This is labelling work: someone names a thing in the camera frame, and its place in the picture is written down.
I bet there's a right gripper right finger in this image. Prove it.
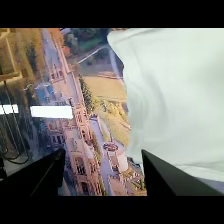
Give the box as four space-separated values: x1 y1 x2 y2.
141 148 224 197

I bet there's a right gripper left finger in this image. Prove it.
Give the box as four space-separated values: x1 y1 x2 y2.
0 147 67 197

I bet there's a white shirt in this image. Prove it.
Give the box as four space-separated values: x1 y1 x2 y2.
106 28 224 195

